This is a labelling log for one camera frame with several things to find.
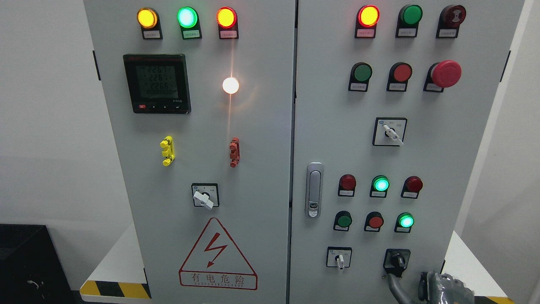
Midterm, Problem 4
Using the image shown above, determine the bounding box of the black rotary knob switch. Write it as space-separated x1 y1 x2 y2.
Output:
383 249 410 278

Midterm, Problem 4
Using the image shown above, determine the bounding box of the red terminal connector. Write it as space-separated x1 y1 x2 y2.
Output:
228 137 240 168

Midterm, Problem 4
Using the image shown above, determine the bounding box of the white glowing indicator light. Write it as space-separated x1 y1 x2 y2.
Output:
222 77 240 95

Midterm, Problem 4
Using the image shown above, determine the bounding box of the dark red indicator light left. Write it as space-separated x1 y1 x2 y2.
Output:
337 174 356 197

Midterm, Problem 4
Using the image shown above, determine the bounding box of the dark red indicator light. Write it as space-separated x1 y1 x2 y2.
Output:
337 174 356 197
401 176 424 199

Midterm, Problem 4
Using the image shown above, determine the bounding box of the left grey cabinet door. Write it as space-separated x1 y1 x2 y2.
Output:
84 0 296 304

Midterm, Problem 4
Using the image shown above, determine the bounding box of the grey cabinet door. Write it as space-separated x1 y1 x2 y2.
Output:
84 0 296 304
289 0 524 304

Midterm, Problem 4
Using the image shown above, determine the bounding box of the green push button lower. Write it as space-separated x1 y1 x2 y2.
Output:
333 210 352 231

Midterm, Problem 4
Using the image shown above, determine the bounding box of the green push button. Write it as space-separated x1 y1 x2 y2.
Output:
333 210 352 231
348 62 373 92

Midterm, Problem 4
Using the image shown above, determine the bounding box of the yellow terminal connector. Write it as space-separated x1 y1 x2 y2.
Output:
160 136 176 167

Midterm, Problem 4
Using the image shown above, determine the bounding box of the green lit indicator light middle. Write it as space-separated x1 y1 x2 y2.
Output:
370 175 390 198

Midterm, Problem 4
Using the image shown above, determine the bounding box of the green lit indicator light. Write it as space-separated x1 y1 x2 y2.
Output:
370 175 390 198
177 6 201 40
394 212 415 233

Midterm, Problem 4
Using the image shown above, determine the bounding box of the green push button upper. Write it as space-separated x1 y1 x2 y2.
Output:
348 62 373 92

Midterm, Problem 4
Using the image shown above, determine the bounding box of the red high voltage warning sticker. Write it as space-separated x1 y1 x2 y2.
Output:
178 217 258 290

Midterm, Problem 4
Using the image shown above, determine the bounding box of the red push button lower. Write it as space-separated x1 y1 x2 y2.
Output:
363 212 384 232

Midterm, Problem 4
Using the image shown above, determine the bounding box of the red push button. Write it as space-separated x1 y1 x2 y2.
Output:
386 62 413 92
363 212 384 232

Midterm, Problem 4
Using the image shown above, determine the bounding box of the black digital power meter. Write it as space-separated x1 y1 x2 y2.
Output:
123 54 191 115

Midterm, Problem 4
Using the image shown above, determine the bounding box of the right grey cabinet door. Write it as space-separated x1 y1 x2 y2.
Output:
289 0 524 304

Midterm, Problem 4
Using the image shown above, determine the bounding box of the red-orange indicator light left door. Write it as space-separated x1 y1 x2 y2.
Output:
216 6 239 40

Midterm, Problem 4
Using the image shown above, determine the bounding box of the red-orange indicator light door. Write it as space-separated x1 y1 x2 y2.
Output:
216 6 239 40
355 5 380 39

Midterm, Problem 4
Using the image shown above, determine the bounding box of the dark red indicator light right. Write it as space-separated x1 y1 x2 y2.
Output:
401 176 424 199

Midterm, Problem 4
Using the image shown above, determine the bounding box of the green lit indicator light lower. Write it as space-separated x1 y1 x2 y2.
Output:
394 212 415 233

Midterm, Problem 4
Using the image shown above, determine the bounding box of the red push button upper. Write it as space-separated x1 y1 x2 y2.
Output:
386 62 413 92

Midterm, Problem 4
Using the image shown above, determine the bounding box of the green lit indicator light top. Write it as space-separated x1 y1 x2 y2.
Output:
177 6 201 40

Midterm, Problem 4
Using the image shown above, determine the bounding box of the red-orange indicator light right door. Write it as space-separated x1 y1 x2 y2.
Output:
355 5 380 39

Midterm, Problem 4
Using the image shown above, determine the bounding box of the yellow indicator light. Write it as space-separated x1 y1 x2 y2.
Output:
137 7 163 40

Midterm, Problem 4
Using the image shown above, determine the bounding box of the white platform with hazard stripes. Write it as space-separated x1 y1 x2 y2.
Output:
80 224 513 304

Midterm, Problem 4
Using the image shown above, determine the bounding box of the red emergency stop mushroom button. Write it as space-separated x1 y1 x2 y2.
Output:
424 60 462 93

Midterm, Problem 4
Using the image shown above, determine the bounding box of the dark green indicator light top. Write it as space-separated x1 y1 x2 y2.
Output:
395 4 424 38

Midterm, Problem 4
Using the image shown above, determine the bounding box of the dark red buzzer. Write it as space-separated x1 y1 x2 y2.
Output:
436 5 466 39

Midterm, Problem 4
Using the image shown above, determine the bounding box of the black box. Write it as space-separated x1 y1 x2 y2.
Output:
0 224 75 304

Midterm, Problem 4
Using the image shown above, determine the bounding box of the silver door latch handle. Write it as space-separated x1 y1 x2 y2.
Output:
305 162 324 219

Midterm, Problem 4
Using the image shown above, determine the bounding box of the white selector switch left door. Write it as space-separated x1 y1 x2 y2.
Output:
191 183 220 210

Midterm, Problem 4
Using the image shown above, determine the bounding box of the white selector switch upper right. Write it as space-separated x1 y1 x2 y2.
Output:
372 117 408 147

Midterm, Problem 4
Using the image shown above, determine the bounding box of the white selector switch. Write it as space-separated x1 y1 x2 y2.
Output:
372 117 408 147
326 246 353 271

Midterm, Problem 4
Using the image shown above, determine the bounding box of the white selector switch lower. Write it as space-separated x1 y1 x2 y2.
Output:
326 246 353 271

